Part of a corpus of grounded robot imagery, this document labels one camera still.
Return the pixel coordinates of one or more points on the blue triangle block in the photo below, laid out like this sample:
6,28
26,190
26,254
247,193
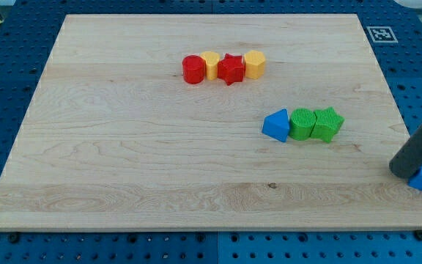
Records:
277,125

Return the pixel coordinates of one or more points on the light wooden board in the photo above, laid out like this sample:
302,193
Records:
114,139

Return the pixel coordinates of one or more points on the red star block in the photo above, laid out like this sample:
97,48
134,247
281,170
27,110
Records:
231,69

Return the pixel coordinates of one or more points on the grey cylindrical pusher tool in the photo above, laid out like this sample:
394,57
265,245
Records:
408,160

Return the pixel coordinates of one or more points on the yellow hexagon block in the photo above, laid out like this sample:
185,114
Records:
255,62

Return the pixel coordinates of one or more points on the red cylinder block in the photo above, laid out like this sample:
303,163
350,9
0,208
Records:
193,68

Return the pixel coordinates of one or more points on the green cylinder block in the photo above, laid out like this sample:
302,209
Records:
302,122

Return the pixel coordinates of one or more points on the green star block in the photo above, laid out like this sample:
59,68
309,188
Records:
327,125

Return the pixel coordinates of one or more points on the yellow rounded block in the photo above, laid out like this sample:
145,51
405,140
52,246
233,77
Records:
211,60

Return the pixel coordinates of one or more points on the white fiducial marker tag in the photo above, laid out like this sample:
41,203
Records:
381,34

